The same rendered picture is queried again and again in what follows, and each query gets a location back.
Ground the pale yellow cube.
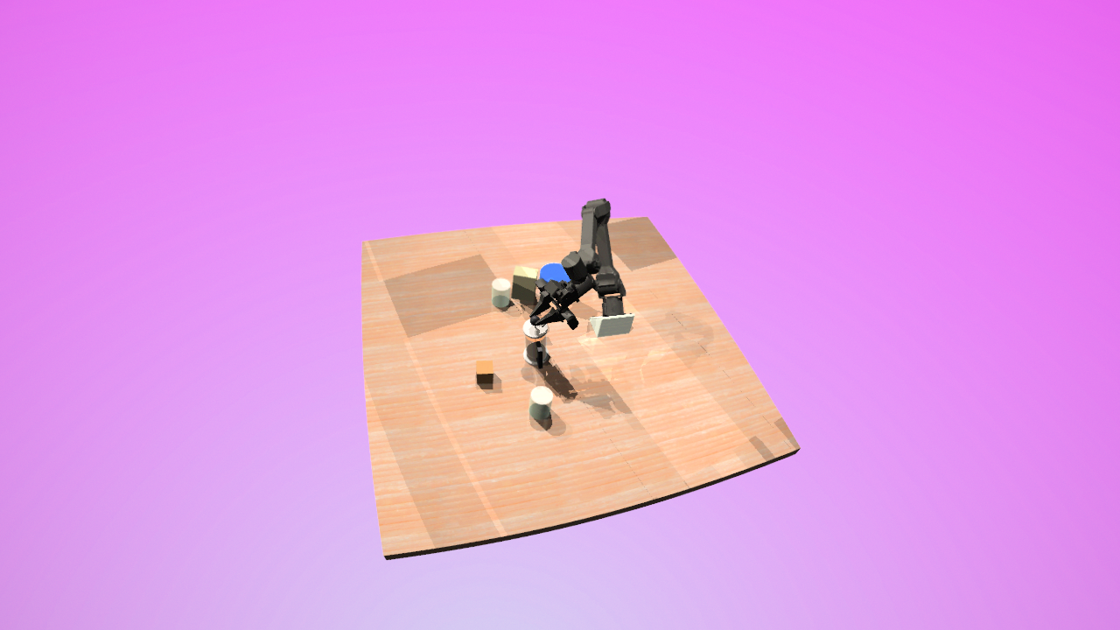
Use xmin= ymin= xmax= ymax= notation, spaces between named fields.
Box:
xmin=511 ymin=265 xmax=538 ymax=302

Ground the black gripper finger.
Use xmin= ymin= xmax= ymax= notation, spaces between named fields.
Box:
xmin=529 ymin=291 xmax=551 ymax=317
xmin=535 ymin=306 xmax=564 ymax=326

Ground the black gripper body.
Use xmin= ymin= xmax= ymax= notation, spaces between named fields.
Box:
xmin=535 ymin=278 xmax=582 ymax=331

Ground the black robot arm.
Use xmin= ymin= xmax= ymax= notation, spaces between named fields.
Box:
xmin=544 ymin=198 xmax=626 ymax=317

